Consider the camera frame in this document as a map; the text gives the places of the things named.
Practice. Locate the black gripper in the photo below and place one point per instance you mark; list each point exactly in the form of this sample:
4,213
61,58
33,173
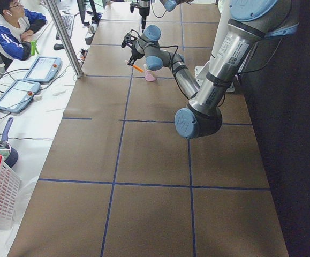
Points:
136,52
144,10

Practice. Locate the orange highlighter pen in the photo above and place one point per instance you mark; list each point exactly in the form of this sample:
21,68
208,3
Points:
134,66

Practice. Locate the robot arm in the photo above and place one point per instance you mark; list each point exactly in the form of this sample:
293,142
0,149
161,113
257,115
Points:
242,25
169,5

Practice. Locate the black keyboard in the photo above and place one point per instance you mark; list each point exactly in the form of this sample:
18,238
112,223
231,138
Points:
68,21

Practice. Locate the black computer mouse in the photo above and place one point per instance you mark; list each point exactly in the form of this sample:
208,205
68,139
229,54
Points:
58,46

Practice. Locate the far teach pendant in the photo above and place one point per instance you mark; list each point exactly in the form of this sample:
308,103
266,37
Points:
44,69

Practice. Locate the teach pendant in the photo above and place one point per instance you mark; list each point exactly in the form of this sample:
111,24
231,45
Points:
44,69
17,97

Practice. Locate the near teach pendant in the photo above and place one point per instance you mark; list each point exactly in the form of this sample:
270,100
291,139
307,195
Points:
17,97

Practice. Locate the seated person blue jacket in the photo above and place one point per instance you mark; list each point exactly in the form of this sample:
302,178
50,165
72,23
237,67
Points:
17,27

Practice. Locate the aluminium frame post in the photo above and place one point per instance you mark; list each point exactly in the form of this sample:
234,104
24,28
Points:
72,56

